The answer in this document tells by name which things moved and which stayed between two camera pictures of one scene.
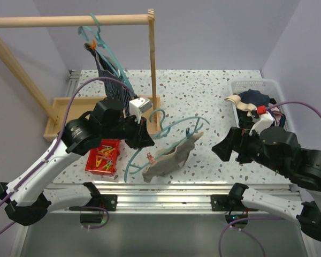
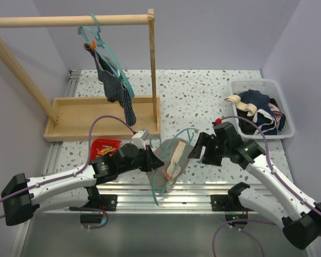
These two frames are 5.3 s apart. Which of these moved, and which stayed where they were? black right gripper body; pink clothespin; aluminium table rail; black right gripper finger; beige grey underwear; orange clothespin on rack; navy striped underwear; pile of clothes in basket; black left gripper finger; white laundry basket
Moved: black right gripper body; beige grey underwear; pink clothespin; black left gripper finger; black right gripper finger
Stayed: white laundry basket; aluminium table rail; navy striped underwear; orange clothespin on rack; pile of clothes in basket
